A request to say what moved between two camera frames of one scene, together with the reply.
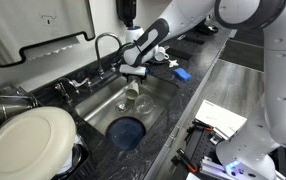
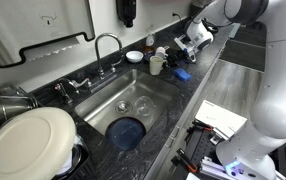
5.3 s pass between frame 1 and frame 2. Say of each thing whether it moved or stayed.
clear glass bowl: stayed
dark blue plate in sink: stayed
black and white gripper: moved
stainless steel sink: stayed
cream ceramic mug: moved
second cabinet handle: stayed
